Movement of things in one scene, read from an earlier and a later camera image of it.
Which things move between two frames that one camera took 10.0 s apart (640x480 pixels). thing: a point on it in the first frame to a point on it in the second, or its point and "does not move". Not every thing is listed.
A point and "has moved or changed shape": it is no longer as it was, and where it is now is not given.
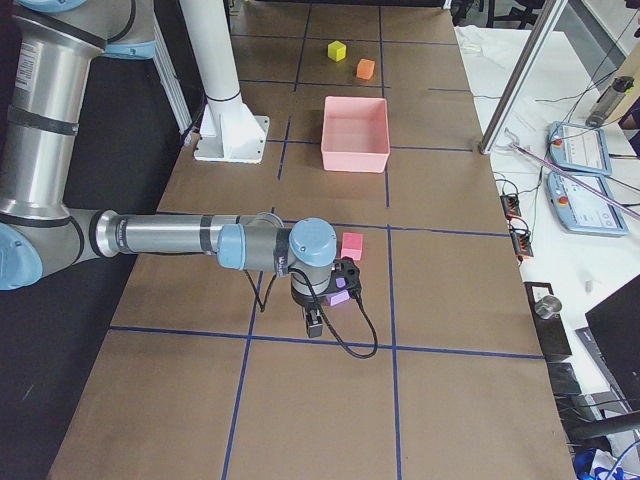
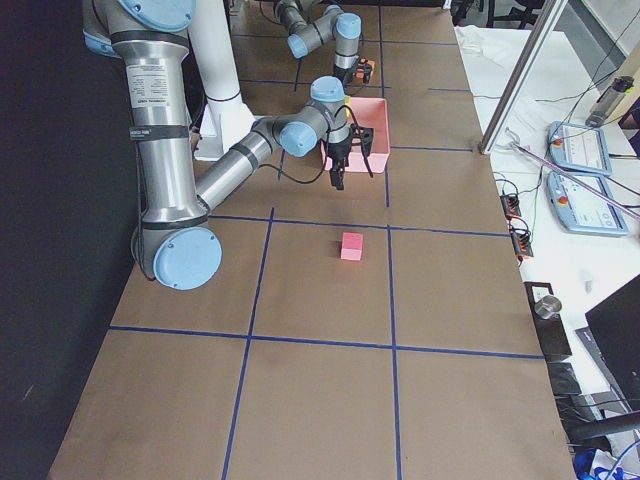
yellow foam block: (336, 50) has moved or changed shape
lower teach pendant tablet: (582, 210) does not move
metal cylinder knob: (547, 306) does not move
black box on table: (551, 332) does not move
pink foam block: (352, 245) does not move
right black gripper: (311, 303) to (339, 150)
